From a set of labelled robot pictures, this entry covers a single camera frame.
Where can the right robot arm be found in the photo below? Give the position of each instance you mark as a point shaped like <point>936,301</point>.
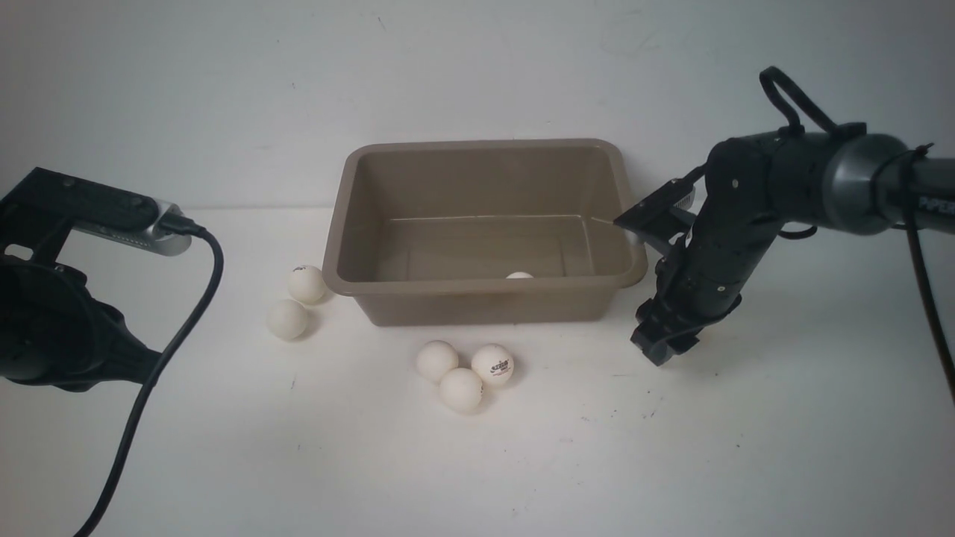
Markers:
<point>850,181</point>

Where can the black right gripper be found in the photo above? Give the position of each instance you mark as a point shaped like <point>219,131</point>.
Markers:
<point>701,279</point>

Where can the white ball front bottom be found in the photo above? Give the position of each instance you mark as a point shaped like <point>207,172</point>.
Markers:
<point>461,390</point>

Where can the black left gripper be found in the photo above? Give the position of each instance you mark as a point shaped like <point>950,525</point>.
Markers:
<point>54,333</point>

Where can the taupe plastic bin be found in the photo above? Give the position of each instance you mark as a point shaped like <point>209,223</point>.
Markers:
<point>425,233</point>

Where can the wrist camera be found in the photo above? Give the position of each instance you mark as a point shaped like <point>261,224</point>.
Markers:
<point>659,219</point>
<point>98,210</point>

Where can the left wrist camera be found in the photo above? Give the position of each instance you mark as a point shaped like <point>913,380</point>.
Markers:
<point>98,210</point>

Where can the white ball with logo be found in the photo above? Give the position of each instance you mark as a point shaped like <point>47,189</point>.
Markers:
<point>494,364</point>

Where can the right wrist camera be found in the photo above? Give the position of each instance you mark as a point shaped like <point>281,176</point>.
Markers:
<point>659,219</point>

